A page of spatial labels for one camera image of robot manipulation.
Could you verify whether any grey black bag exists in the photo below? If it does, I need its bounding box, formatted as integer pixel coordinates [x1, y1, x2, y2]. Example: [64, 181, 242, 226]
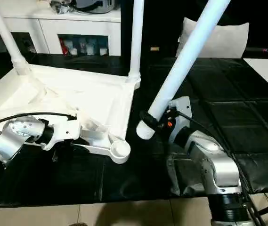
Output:
[49, 0, 121, 15]

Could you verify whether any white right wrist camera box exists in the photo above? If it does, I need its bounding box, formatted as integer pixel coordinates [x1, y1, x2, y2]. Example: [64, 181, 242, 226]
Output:
[167, 96, 192, 143]

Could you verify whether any white plastic table leg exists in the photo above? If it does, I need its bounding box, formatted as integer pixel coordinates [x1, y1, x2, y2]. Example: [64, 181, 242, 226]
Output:
[0, 0, 32, 76]
[136, 0, 231, 141]
[128, 0, 145, 83]

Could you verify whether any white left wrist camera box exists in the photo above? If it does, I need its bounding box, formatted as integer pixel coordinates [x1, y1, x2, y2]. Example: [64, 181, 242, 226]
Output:
[41, 115, 83, 152]

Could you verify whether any white cabinet with glass doors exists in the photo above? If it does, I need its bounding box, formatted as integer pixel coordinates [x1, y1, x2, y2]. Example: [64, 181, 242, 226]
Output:
[0, 0, 122, 57]

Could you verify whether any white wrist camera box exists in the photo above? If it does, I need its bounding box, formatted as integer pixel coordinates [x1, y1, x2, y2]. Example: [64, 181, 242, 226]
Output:
[41, 115, 83, 152]
[167, 96, 192, 143]

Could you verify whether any white plastic table top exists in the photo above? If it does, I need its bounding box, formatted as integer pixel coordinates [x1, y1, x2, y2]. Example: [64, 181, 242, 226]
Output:
[0, 64, 141, 164]

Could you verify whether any black work mat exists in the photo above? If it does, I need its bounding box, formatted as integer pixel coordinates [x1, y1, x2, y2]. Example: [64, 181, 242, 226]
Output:
[0, 51, 268, 208]

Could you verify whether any grey pillow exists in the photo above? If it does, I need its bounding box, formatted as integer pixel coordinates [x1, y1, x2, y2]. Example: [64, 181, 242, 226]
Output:
[177, 17, 250, 59]

